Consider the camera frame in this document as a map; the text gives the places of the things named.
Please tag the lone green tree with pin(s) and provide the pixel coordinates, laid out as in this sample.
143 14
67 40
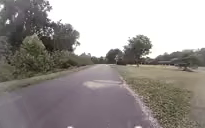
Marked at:
138 46

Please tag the grey asphalt path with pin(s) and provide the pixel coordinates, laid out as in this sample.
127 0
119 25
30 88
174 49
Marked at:
90 103

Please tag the low building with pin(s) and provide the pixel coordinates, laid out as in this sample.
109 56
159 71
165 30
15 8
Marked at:
166 62

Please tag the grass field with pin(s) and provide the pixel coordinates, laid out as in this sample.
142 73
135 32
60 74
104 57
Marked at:
166 90

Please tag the row of trees and bushes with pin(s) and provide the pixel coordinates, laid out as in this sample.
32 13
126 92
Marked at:
33 50

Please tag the grass verge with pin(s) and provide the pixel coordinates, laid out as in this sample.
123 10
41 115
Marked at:
26 81

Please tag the small dark tree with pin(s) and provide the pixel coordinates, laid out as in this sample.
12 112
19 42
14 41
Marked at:
186 61

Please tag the distant tree line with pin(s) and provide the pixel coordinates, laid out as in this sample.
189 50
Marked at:
190 55

